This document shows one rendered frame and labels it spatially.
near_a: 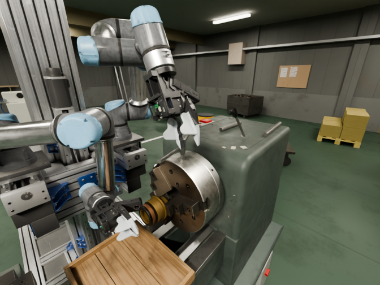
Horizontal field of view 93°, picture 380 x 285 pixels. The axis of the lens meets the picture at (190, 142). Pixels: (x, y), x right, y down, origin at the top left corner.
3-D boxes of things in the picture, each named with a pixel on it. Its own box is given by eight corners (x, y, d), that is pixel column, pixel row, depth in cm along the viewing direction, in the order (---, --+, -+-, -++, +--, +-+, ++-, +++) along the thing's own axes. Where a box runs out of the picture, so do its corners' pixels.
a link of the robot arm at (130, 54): (120, 48, 58) (119, 28, 48) (155, 50, 62) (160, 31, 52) (124, 73, 59) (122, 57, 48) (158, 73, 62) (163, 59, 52)
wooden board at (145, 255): (137, 225, 86) (136, 219, 84) (194, 279, 64) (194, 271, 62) (65, 275, 65) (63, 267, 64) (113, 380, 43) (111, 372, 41)
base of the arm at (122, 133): (103, 137, 115) (100, 122, 111) (125, 132, 125) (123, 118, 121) (113, 143, 105) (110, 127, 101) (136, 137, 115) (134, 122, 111)
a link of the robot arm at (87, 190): (98, 194, 82) (94, 178, 79) (109, 204, 75) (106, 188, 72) (80, 202, 77) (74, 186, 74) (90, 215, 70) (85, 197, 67)
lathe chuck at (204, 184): (166, 199, 95) (164, 143, 82) (216, 233, 75) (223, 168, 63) (152, 207, 88) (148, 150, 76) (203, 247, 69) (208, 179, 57)
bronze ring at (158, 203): (156, 188, 70) (135, 199, 64) (172, 198, 64) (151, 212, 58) (158, 207, 74) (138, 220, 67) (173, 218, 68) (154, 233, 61)
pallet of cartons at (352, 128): (311, 139, 444) (319, 111, 419) (320, 129, 526) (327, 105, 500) (359, 149, 388) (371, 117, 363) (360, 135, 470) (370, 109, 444)
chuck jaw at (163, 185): (173, 188, 77) (159, 164, 79) (178, 185, 74) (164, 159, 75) (152, 201, 69) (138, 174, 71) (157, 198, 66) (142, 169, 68)
